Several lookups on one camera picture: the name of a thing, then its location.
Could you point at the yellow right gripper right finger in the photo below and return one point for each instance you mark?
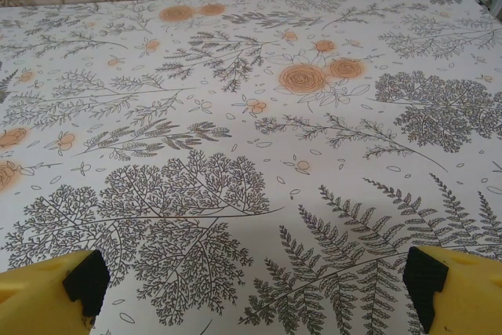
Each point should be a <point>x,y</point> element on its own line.
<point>463,296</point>

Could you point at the floral patterned tablecloth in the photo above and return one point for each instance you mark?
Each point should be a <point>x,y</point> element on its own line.
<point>243,135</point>

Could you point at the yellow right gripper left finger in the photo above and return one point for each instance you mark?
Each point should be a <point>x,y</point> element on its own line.
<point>35,296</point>

